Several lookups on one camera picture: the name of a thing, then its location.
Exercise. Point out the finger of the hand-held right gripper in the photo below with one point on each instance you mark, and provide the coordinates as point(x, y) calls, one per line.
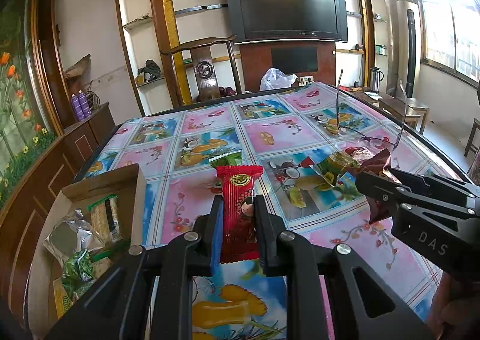
point(442, 188)
point(375, 186)

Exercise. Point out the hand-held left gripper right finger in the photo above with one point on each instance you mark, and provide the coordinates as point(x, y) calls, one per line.
point(264, 235)

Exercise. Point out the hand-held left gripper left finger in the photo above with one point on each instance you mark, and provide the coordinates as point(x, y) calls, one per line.
point(215, 231)

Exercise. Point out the dark red foil snack packet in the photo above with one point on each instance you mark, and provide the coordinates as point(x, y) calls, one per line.
point(377, 163)

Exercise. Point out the cardboard box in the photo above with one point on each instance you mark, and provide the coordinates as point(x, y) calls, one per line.
point(105, 182)

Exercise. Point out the person's right hand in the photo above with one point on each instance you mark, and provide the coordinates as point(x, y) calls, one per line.
point(457, 306)

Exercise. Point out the red speckled snack packet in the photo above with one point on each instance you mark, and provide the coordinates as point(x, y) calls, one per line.
point(360, 155)

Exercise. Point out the green yellow snack packet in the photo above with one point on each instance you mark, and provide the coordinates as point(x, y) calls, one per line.
point(333, 167)

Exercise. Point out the eyeglasses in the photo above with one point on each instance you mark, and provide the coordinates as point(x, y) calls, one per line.
point(375, 140)

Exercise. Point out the plain wooden chair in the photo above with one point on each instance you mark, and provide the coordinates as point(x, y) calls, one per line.
point(473, 144)

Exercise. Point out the green white snack packet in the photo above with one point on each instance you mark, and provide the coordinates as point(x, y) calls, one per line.
point(227, 158)

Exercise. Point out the wooden side table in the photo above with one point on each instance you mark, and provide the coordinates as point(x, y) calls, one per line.
point(408, 107)

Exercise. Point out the printed tablecloth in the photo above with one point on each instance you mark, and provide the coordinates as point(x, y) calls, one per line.
point(262, 133)

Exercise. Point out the steel thermos jug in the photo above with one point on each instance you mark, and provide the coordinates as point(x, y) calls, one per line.
point(376, 79)

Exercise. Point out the oat bar packet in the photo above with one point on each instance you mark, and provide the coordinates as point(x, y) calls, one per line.
point(99, 220)

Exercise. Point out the white power strip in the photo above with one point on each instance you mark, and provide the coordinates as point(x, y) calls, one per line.
point(305, 80)

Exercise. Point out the standing air conditioner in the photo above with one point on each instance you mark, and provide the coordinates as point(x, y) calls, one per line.
point(408, 47)

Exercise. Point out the green crinkled snack packet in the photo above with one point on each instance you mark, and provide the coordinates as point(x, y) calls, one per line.
point(77, 268)

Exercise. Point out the white plastic bag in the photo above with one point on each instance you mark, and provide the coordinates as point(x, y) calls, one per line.
point(273, 81)

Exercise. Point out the carved back wooden chair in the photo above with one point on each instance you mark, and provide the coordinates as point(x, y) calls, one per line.
point(205, 69)

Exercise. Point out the window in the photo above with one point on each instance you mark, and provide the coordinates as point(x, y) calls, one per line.
point(450, 24)

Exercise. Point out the dark grey cloth bundle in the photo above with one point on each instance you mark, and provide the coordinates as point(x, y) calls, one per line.
point(150, 69)

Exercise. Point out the wooden cabinet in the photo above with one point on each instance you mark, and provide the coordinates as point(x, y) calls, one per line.
point(33, 193)

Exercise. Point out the black television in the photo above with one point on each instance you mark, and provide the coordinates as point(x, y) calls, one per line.
point(288, 6)

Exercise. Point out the brown paper bag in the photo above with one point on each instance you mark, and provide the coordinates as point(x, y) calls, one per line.
point(78, 67)

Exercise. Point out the wooden television wall panel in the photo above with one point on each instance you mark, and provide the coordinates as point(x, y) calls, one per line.
point(255, 66)

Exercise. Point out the wooden wall shelf unit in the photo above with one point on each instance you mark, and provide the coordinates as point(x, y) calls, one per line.
point(365, 6)
point(157, 24)

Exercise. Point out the flower wall mural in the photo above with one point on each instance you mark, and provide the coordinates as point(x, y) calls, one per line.
point(15, 99)

